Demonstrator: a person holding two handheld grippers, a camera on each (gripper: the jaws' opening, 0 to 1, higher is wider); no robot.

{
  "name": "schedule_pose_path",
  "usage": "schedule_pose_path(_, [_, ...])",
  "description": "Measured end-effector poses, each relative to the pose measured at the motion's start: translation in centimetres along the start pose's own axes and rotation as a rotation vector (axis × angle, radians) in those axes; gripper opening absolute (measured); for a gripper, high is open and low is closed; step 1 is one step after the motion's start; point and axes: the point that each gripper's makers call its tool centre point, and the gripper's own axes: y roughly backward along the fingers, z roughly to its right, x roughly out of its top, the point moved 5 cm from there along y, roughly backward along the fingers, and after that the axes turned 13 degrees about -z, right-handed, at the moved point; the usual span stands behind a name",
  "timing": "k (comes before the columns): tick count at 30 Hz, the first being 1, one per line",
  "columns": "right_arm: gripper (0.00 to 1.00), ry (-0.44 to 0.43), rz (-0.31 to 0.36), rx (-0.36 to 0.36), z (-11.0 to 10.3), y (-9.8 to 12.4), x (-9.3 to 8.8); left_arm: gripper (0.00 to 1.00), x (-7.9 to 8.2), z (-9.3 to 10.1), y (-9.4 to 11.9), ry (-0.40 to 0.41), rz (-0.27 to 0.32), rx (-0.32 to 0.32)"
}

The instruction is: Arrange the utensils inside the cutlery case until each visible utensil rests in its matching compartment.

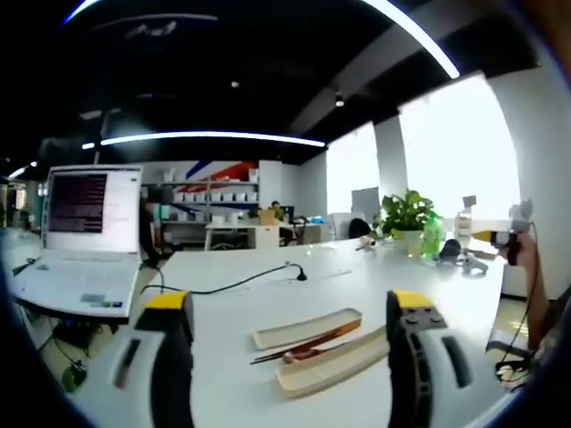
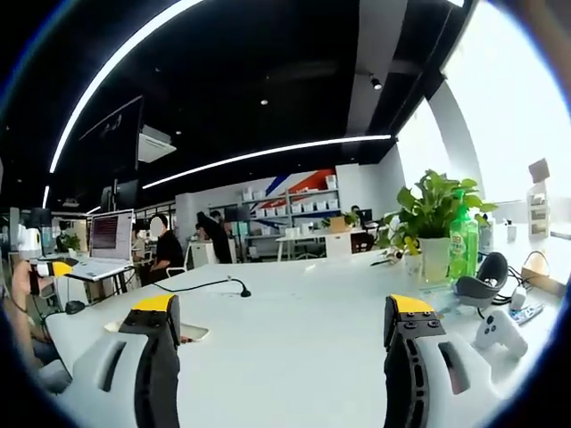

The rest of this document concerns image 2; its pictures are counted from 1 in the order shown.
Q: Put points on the grey and black headset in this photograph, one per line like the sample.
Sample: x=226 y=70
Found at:
x=484 y=281

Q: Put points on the black ceiling spotlight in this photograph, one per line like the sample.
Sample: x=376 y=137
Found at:
x=376 y=82

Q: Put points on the cardboard box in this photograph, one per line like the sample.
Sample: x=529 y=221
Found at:
x=341 y=224

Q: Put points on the green plant in white pot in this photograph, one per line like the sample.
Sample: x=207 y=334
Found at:
x=435 y=209

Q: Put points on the shelf with white boxes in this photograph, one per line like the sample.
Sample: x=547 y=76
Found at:
x=294 y=214

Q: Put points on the white window rack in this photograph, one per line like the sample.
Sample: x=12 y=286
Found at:
x=539 y=200

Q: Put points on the dark hanging monitor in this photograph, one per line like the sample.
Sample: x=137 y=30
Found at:
x=120 y=194

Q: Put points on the small white cup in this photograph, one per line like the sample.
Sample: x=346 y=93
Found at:
x=412 y=264

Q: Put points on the white background table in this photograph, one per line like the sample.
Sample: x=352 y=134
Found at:
x=330 y=241

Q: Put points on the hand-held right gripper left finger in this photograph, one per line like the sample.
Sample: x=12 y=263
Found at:
x=111 y=370

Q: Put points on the colourful flat packet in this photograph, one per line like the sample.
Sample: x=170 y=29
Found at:
x=528 y=312

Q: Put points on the black hanging board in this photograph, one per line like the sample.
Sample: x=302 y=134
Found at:
x=113 y=134

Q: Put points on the white chair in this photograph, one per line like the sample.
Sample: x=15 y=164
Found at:
x=175 y=271

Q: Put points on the open white laptop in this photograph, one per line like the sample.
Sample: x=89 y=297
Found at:
x=109 y=243

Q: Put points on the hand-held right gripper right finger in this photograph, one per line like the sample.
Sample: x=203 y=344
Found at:
x=464 y=379

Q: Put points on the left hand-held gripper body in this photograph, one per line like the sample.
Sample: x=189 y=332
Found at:
x=29 y=241

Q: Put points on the white game controller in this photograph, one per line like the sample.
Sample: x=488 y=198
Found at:
x=497 y=332

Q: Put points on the person's left hand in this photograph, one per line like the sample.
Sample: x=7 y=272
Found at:
x=22 y=281

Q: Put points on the green plastic bottle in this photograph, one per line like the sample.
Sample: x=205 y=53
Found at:
x=463 y=241

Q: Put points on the white ceiling air conditioner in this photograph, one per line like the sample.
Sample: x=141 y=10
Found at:
x=154 y=143

